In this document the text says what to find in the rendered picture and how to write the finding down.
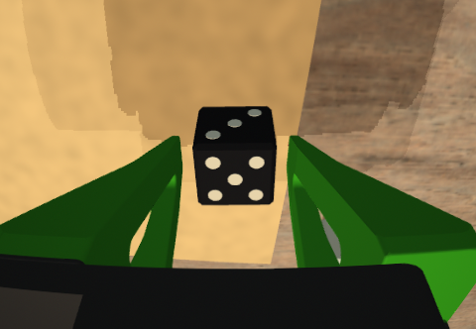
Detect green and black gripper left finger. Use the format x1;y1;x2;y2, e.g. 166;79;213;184
0;136;182;268

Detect cream die with black pips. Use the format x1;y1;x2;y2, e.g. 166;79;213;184
321;219;341;264

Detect tan flat mat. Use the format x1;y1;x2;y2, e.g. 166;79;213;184
0;0;321;264

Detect black dice with cream pips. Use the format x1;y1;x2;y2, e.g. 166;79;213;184
192;106;277;205

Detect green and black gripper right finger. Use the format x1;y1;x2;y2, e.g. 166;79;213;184
287;136;476;324

